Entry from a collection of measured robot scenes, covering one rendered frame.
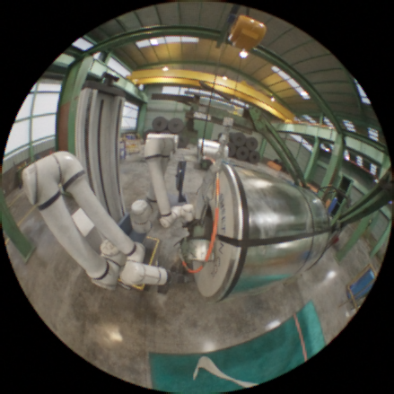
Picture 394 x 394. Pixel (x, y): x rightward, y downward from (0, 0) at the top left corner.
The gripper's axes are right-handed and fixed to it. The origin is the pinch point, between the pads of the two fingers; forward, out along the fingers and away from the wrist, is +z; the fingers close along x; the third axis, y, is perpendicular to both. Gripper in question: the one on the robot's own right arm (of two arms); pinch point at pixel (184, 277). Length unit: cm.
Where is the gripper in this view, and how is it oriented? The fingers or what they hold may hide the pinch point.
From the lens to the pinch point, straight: 73.1
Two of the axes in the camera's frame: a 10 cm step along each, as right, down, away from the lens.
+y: 0.9, -8.1, 5.8
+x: -8.2, 2.7, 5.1
